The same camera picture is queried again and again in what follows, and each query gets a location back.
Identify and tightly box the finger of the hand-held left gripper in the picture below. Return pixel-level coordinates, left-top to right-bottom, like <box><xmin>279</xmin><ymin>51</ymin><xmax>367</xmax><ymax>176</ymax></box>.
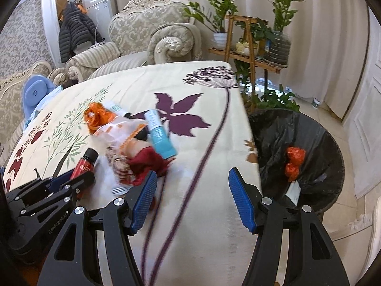
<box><xmin>6</xmin><ymin>176</ymin><xmax>72</xmax><ymax>207</ymax></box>
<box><xmin>20</xmin><ymin>173</ymin><xmax>96</xmax><ymax>219</ymax></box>

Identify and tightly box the ornate beige armchair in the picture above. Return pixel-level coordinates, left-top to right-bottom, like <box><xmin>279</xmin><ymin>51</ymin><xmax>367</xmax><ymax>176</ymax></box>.
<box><xmin>65</xmin><ymin>0</ymin><xmax>203</xmax><ymax>81</ymax></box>

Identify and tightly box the teal and white tube box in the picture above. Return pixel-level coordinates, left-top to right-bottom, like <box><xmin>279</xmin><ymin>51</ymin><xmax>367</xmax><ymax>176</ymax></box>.
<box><xmin>144</xmin><ymin>110</ymin><xmax>177</xmax><ymax>159</ymax></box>

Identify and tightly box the tall plant in dark pot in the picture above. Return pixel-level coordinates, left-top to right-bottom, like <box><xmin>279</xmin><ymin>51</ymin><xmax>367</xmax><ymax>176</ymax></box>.
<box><xmin>262</xmin><ymin>0</ymin><xmax>306</xmax><ymax>66</ymax></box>

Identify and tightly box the white tall appliance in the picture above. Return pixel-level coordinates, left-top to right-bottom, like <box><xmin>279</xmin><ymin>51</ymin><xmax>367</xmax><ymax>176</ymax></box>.
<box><xmin>82</xmin><ymin>0</ymin><xmax>115</xmax><ymax>46</ymax></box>

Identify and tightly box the brown patterned packet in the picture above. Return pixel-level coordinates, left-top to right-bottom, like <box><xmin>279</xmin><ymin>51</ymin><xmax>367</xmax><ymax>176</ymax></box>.
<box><xmin>105</xmin><ymin>147</ymin><xmax>133</xmax><ymax>185</ymax></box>

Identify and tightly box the orange white plastic wrapper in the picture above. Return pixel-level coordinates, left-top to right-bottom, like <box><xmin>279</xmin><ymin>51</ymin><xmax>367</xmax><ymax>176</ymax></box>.
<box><xmin>83</xmin><ymin>102</ymin><xmax>148</xmax><ymax>150</ymax></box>

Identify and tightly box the wooden plant stand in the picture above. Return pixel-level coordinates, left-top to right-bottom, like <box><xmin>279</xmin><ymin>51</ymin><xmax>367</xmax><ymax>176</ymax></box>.
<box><xmin>208</xmin><ymin>14</ymin><xmax>288</xmax><ymax>114</ymax></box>

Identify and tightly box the blue round plastic object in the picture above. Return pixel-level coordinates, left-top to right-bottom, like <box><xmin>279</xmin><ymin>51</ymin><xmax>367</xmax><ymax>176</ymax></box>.
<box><xmin>24</xmin><ymin>75</ymin><xmax>57</xmax><ymax>120</ymax></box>

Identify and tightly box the white slipper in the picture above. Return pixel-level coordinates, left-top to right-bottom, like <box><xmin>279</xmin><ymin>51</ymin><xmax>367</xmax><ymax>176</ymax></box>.
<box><xmin>366</xmin><ymin>197</ymin><xmax>381</xmax><ymax>273</ymax></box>

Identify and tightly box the red bottle with black cap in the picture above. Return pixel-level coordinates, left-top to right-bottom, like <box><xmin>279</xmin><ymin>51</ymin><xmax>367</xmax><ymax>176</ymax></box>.
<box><xmin>70</xmin><ymin>148</ymin><xmax>99</xmax><ymax>182</ymax></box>

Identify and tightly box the black trash bin with bag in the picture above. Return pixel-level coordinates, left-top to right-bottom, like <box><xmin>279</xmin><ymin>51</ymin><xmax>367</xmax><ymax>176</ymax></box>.
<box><xmin>248</xmin><ymin>109</ymin><xmax>346</xmax><ymax>215</ymax></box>

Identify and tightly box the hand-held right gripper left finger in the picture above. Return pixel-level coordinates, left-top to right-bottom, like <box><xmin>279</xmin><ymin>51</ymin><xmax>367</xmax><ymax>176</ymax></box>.
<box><xmin>37</xmin><ymin>170</ymin><xmax>158</xmax><ymax>286</ymax></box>

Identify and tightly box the dark red wrapper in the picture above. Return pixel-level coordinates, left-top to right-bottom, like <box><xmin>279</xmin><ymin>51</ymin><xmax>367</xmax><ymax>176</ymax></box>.
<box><xmin>126</xmin><ymin>147</ymin><xmax>174</xmax><ymax>187</ymax></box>

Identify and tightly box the green floor plant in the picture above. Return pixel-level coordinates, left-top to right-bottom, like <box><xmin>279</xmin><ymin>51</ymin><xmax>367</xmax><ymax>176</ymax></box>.
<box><xmin>234</xmin><ymin>60</ymin><xmax>301</xmax><ymax>114</ymax></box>

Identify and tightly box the leafy plant in small pot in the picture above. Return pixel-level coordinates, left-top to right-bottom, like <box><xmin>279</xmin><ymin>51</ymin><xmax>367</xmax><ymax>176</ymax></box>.
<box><xmin>235</xmin><ymin>18</ymin><xmax>279</xmax><ymax>57</ymax></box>

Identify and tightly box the white paper packet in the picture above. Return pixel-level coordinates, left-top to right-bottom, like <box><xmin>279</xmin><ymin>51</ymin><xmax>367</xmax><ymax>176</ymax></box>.
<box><xmin>285</xmin><ymin>181</ymin><xmax>302</xmax><ymax>206</ymax></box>

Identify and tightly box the ornate beige sofa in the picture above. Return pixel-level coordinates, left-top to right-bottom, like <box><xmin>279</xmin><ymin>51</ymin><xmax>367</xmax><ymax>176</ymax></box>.
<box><xmin>0</xmin><ymin>60</ymin><xmax>57</xmax><ymax>167</ymax></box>

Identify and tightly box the floral tablecloth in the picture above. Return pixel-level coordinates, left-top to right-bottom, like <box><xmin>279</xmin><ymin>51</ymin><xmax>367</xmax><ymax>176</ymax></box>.
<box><xmin>1</xmin><ymin>60</ymin><xmax>262</xmax><ymax>286</ymax></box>

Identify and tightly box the white tube with green print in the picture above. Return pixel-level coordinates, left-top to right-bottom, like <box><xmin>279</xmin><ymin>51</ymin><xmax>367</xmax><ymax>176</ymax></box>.
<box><xmin>105</xmin><ymin>101</ymin><xmax>131</xmax><ymax>118</ymax></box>

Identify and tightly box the plant in white pot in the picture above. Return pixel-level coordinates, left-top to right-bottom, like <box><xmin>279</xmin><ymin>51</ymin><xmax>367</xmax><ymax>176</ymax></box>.
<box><xmin>181</xmin><ymin>0</ymin><xmax>239</xmax><ymax>50</ymax></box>

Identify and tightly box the small black object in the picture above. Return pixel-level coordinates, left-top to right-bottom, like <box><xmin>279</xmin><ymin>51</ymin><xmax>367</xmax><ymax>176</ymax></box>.
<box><xmin>135</xmin><ymin>125</ymin><xmax>149</xmax><ymax>141</ymax></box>

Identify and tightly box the white charger cable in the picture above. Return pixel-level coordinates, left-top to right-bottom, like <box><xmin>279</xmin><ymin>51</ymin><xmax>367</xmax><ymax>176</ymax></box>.
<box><xmin>89</xmin><ymin>21</ymin><xmax>105</xmax><ymax>48</ymax></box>

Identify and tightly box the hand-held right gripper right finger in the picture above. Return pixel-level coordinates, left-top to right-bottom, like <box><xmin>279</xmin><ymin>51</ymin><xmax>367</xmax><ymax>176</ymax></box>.
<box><xmin>229</xmin><ymin>168</ymin><xmax>350</xmax><ymax>286</ymax></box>

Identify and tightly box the white panelled door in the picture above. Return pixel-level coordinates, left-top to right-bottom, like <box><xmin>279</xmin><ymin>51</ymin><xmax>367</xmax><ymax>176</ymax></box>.
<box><xmin>342</xmin><ymin>6</ymin><xmax>381</xmax><ymax>199</ymax></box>

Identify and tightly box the white striped paper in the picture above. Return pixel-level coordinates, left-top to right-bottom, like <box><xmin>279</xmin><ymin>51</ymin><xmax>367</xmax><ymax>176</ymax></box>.
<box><xmin>111</xmin><ymin>185</ymin><xmax>131</xmax><ymax>196</ymax></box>

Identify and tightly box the black puffer jacket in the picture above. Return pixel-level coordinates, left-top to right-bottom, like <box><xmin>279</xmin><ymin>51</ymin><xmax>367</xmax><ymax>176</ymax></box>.
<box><xmin>58</xmin><ymin>1</ymin><xmax>96</xmax><ymax>63</ymax></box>

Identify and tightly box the beige curtain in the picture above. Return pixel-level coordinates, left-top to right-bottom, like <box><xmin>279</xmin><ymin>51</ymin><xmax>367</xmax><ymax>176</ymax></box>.
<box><xmin>115</xmin><ymin>0</ymin><xmax>370</xmax><ymax>120</ymax></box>

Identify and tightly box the orange twisted wrapper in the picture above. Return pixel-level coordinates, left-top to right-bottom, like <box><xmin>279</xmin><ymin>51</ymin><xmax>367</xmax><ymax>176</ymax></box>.
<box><xmin>285</xmin><ymin>147</ymin><xmax>306</xmax><ymax>183</ymax></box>

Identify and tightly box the white door frame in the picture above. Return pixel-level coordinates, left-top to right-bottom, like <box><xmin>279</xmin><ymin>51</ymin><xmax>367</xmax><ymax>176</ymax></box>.
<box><xmin>42</xmin><ymin>0</ymin><xmax>64</xmax><ymax>66</ymax></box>

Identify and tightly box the light blue cloth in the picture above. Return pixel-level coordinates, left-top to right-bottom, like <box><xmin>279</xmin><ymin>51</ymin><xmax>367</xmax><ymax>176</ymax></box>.
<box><xmin>25</xmin><ymin>85</ymin><xmax>64</xmax><ymax>126</ymax></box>

